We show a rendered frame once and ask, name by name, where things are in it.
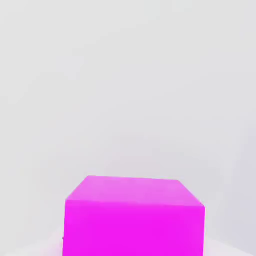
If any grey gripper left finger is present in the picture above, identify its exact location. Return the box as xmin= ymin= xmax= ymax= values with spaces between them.
xmin=13 ymin=229 xmax=65 ymax=256

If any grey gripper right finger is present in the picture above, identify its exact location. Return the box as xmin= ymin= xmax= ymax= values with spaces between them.
xmin=203 ymin=237 xmax=251 ymax=256

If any small magenta cube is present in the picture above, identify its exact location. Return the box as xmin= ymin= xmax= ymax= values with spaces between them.
xmin=62 ymin=175 xmax=206 ymax=256

